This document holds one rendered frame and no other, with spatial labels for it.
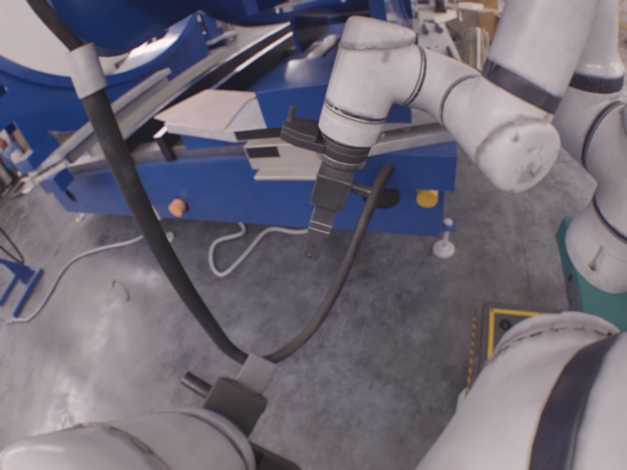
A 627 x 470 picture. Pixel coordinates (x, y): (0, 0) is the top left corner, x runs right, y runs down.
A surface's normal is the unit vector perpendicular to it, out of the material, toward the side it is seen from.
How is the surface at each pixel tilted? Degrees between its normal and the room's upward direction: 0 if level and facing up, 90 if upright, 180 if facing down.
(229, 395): 25
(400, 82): 94
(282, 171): 0
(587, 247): 68
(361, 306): 0
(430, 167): 90
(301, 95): 90
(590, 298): 0
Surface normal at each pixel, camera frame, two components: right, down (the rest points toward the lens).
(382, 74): 0.09, 0.71
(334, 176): 0.22, -0.69
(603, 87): -0.34, 0.79
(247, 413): 0.11, -0.44
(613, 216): -0.95, 0.33
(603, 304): -0.21, -0.67
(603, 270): -0.79, 0.27
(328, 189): -0.18, 0.66
